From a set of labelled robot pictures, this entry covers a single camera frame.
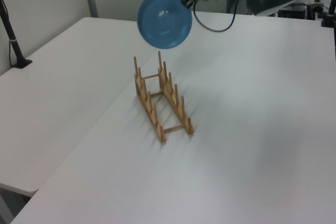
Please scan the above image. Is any white side table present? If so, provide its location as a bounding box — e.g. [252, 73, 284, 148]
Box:
[0, 16, 158, 198]

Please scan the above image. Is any wooden plate rack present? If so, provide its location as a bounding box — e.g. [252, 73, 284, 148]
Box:
[132, 50, 195, 144]

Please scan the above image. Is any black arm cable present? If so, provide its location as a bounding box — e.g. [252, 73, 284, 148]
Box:
[191, 0, 246, 33]

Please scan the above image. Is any black electronics box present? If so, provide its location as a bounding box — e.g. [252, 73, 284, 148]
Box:
[277, 3, 310, 20]

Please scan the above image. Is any blue round plate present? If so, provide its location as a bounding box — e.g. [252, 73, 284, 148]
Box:
[136, 0, 194, 50]

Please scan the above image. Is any black camera pole with clamp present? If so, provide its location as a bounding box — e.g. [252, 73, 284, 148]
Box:
[320, 0, 336, 28]

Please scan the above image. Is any black pole with white band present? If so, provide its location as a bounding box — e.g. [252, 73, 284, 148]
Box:
[0, 0, 34, 70]

